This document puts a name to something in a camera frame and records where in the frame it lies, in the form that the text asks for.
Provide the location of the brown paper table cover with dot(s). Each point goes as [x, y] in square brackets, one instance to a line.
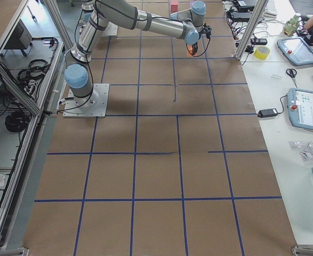
[178, 166]

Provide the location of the aluminium frame rail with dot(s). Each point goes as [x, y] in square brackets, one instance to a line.
[13, 86]

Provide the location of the aluminium frame post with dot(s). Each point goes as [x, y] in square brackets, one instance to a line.
[253, 21]

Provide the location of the bag of metal screws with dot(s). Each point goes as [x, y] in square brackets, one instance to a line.
[304, 147]

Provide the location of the lower teach pendant tablet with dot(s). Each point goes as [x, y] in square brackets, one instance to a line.
[300, 108]

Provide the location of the red foam cube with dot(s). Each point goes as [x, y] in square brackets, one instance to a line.
[174, 6]

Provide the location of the grey electronics box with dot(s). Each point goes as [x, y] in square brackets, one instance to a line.
[20, 39]

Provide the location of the black handled scissors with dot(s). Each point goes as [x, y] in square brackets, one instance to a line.
[292, 74]

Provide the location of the yellow tape roll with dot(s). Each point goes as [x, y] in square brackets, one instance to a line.
[261, 52]

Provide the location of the black power adapter brick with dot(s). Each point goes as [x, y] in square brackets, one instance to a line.
[265, 113]

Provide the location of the upper teach pendant tablet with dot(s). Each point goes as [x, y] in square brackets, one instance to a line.
[296, 50]

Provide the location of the orange foam cube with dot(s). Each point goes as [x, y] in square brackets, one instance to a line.
[189, 49]

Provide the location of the teach pendant tablet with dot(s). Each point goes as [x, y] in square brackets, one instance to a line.
[296, 50]
[300, 108]

